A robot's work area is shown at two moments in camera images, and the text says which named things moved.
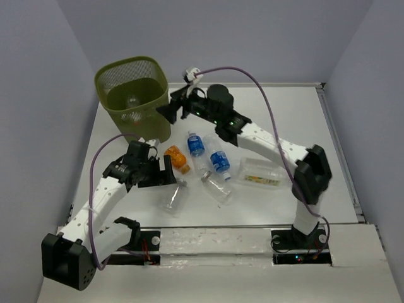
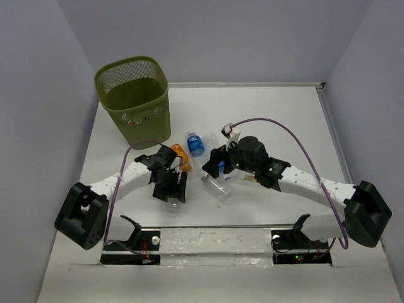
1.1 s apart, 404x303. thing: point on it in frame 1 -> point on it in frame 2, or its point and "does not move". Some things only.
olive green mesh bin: (131, 89) does not move
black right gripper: (180, 100) -> (216, 154)
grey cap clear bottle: (175, 202) does not move
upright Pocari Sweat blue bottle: (196, 144) does not move
